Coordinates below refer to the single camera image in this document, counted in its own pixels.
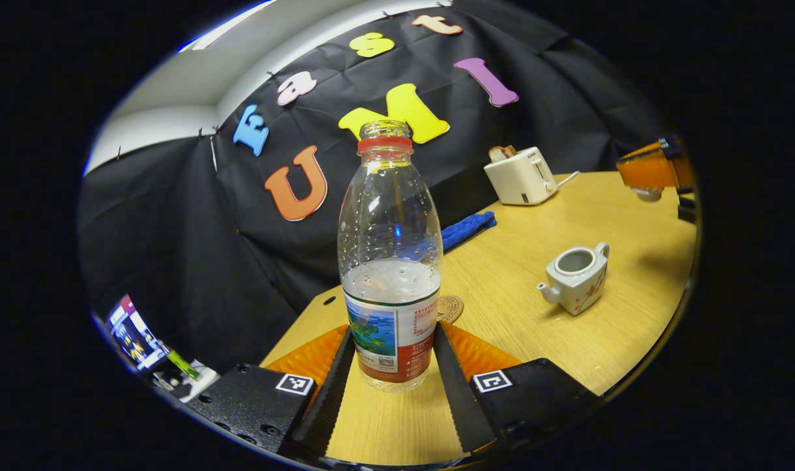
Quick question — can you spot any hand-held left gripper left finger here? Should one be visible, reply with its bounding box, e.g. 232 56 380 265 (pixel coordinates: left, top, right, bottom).
185 324 357 460

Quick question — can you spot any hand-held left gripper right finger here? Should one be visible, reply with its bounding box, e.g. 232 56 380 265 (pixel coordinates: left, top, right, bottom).
432 321 601 454

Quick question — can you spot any white ceramic teacup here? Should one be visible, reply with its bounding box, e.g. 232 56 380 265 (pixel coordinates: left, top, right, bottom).
537 243 611 317

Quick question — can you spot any clear plastic water bottle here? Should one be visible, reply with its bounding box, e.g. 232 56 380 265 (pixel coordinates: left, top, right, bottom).
337 120 444 393

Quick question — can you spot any round wooden coaster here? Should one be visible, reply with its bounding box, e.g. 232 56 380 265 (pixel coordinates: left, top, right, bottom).
436 296 465 324

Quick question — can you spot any black backdrop cloth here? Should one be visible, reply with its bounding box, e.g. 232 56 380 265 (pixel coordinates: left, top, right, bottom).
77 0 673 375

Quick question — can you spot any white toaster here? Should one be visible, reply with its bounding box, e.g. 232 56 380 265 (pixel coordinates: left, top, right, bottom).
484 147 560 206

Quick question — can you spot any blue towel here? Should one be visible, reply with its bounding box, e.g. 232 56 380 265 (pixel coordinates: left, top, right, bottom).
441 211 497 253

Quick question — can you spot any computer monitor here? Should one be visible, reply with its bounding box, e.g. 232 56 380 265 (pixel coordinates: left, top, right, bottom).
106 294 170 374

